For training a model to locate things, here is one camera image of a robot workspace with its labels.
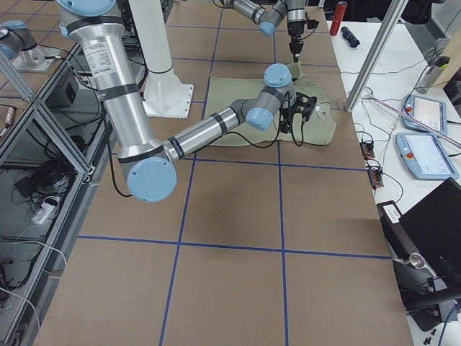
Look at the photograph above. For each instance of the teach pendant tablet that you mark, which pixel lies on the teach pendant tablet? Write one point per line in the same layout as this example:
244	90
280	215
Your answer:
424	156
430	112

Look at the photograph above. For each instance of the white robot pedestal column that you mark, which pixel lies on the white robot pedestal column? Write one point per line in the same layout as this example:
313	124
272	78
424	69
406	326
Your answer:
164	94

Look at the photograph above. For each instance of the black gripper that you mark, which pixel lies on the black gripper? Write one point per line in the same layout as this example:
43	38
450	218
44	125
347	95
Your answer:
295	29
285	116

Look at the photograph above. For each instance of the upper teach pendant tablet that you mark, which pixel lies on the upper teach pendant tablet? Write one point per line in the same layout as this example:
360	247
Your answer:
430	112

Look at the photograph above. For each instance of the olive green long-sleeve shirt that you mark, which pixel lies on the olive green long-sleeve shirt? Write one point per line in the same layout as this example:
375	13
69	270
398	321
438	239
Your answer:
318	130

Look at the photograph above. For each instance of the dark blue folded cloth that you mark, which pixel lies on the dark blue folded cloth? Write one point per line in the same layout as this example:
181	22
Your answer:
349	37

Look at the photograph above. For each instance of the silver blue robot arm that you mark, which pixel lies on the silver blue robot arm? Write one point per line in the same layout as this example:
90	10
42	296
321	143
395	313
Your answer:
268	20
148	163

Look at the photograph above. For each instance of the red cylindrical bottle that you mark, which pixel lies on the red cylindrical bottle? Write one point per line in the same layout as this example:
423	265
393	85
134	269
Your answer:
339	12

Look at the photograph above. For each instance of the orange black connector board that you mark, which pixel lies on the orange black connector board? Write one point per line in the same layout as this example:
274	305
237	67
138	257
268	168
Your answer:
373	167

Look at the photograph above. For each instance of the aluminium frame post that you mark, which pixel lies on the aluminium frame post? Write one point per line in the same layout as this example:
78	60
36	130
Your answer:
385	31

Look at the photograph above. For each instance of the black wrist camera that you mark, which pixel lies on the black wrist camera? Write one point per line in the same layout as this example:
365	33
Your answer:
312	24
305	105

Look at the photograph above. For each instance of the black monitor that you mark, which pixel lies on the black monitor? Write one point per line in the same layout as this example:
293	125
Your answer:
433	225

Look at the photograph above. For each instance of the lower teach pendant tablet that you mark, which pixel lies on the lower teach pendant tablet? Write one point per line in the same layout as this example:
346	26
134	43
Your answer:
424	156

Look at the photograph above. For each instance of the spare grey robot arm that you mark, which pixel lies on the spare grey robot arm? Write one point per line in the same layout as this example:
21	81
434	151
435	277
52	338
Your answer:
20	48

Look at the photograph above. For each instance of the black box with label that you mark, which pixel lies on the black box with label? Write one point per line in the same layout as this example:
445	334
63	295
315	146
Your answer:
393	230

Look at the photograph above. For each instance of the brown paper table cover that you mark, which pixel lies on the brown paper table cover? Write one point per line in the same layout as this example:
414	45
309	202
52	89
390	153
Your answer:
275	246

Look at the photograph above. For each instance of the white power strip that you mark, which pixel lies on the white power strip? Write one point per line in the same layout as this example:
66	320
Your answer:
43	214

